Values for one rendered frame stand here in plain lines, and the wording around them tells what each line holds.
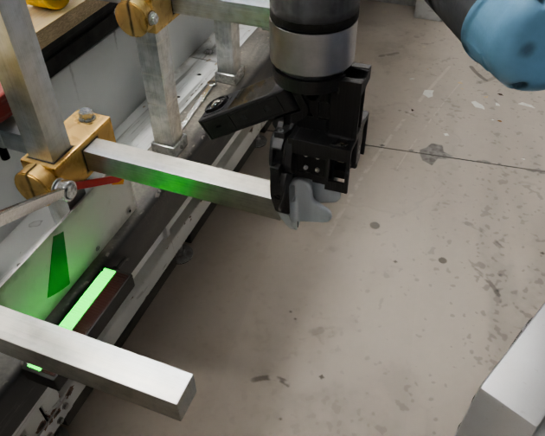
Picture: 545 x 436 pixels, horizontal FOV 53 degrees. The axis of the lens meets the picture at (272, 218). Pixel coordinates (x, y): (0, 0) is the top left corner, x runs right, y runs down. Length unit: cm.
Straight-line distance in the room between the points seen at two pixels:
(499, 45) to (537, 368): 18
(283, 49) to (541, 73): 21
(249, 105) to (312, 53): 10
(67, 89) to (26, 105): 40
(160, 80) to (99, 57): 26
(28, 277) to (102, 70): 53
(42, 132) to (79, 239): 16
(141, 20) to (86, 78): 31
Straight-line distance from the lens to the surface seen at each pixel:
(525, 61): 35
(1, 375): 72
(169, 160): 67
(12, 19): 61
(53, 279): 73
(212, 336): 153
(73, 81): 105
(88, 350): 51
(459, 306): 167
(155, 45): 84
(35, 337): 54
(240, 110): 54
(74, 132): 73
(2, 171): 96
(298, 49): 47
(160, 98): 88
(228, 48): 109
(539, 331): 36
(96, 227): 78
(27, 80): 63
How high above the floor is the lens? 127
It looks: 44 degrees down
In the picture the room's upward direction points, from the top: straight up
